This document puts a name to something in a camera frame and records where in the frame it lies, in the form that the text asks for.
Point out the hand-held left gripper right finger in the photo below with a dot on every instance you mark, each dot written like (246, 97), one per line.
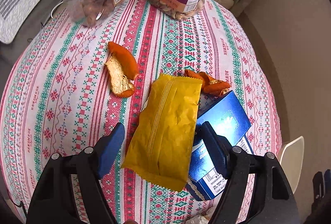
(216, 151)

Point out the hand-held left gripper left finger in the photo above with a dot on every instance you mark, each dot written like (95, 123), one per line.
(111, 151)

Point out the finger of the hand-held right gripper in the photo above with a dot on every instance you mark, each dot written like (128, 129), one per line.
(322, 187)

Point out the blue cardboard box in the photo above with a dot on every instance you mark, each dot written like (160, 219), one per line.
(227, 115)

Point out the yellow snack wrapper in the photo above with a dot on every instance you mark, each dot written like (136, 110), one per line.
(165, 131)

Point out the small orange peel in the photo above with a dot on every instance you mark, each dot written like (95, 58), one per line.
(212, 83)

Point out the large orange peel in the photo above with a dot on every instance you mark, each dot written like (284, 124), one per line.
(124, 58)

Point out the patterned pink green tablecloth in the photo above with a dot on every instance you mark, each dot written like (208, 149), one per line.
(77, 71)

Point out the dark grey sofa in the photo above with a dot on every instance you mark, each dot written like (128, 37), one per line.
(38, 20)

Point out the white plastic bag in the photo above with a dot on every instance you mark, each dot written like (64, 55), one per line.
(222, 0)

